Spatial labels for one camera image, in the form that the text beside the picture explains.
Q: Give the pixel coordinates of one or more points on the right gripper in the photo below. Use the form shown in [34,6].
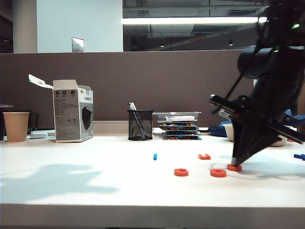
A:
[257,112]

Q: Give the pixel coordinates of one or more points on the orange letter o magnet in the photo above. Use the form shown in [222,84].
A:
[238,169]
[212,173]

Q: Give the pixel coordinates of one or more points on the orange letter c magnet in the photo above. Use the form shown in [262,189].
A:
[176,172]

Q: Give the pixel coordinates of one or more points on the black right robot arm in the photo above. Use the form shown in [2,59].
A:
[281,71]

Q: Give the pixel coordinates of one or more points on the orange letter u magnet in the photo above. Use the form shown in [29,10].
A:
[204,158]

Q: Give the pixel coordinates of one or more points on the dark blue letter magnet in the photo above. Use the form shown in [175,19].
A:
[299,156]

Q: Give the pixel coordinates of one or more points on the letter magnet box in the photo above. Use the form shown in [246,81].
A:
[181,132]
[181,137]
[178,126]

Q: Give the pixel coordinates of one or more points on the beige oval pulp tray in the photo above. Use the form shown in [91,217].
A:
[228,132]

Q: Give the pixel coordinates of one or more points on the brown cardboard box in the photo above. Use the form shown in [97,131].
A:
[302,105]

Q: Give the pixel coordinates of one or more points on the clear plastic case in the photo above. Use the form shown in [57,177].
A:
[178,114]

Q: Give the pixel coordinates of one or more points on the white paper sheet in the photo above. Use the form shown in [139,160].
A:
[157,130]

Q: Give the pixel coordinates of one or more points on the black mesh pen holder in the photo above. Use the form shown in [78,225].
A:
[145,128]

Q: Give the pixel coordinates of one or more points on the white black pen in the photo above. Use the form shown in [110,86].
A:
[131,106]

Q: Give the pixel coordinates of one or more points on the ceiling light strip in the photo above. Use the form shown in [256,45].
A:
[190,20]

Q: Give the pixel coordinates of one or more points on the brown desk partition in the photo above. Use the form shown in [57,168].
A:
[119,83]

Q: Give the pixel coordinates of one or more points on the grey white mask box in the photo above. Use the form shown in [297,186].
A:
[69,114]

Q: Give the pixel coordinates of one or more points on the small white plastic device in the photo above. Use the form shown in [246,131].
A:
[38,135]

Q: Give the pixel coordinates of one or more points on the black desk object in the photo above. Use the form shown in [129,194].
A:
[33,122]

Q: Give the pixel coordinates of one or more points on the brown paper cup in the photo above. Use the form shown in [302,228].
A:
[16,127]

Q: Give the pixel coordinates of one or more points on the dark lidded cup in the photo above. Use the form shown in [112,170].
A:
[2,119]

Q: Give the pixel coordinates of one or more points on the metal wall plate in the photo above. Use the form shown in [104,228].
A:
[78,44]

